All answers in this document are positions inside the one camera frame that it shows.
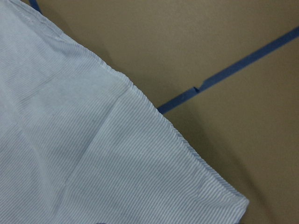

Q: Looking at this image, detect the blue striped button shirt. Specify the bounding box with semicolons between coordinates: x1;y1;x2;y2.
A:
0;0;249;224

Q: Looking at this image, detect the brown table cover mat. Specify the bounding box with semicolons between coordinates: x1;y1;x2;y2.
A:
28;0;299;224

